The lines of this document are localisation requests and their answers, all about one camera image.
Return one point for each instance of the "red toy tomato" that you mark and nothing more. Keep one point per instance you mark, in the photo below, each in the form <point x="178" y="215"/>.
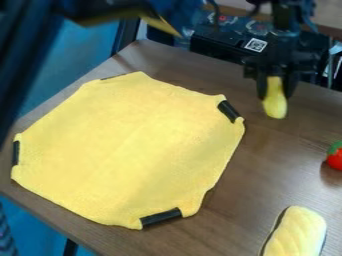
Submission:
<point x="335" y="156"/>

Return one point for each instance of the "yellow cloth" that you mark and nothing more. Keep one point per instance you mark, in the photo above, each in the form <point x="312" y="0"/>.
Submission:
<point x="124" y="150"/>

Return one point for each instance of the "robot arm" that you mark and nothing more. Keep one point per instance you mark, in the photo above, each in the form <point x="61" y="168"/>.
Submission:
<point x="285" y="13"/>

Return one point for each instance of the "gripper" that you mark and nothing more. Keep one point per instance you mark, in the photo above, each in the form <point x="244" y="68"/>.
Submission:
<point x="267" y="50"/>

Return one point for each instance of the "yellow toy banana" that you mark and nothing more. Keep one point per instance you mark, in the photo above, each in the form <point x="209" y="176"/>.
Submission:
<point x="275" y="100"/>

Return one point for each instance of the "yellow toy corn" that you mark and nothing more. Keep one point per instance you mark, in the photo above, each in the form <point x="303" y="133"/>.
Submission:
<point x="296" y="234"/>

